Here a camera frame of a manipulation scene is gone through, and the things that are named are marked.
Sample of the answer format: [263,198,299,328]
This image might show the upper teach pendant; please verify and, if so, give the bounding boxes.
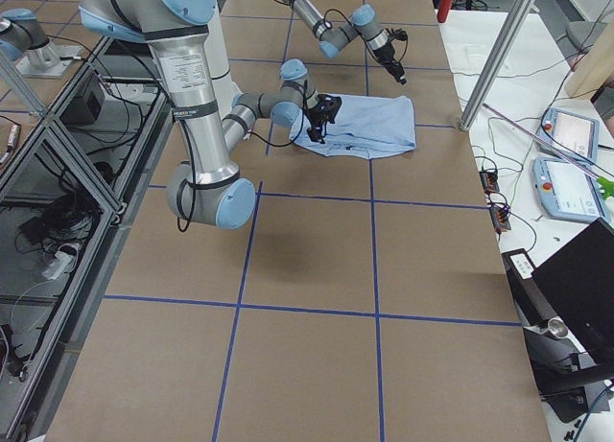
[537,108,600,163]

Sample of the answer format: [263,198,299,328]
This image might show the red fire extinguisher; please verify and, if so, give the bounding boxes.
[437,0,454,23]

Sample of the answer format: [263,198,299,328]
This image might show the black power box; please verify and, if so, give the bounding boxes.
[60,81,104,126]

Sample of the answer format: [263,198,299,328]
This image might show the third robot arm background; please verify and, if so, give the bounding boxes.
[1,8,68,78]

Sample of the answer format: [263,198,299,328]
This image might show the metal reacher grabber tool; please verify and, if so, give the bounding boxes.
[483,103,613,199]

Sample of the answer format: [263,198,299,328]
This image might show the lower teach pendant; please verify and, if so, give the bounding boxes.
[531,156,610,223]

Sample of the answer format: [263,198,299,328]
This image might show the teach pendant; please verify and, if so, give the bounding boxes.
[537,108,600,163]
[531,156,610,223]

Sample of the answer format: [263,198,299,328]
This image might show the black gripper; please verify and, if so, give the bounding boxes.
[307,94,342,144]
[371,28,409,85]

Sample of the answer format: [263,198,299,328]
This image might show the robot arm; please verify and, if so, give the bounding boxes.
[279,0,409,85]
[80,0,342,229]

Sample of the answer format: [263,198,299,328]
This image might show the black monitor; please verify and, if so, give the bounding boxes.
[532,219,613,363]

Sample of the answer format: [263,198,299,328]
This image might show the light blue t-shirt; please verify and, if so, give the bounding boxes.
[289,94,416,160]

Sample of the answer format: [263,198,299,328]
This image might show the aluminium frame post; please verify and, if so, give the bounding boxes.
[459,0,535,131]

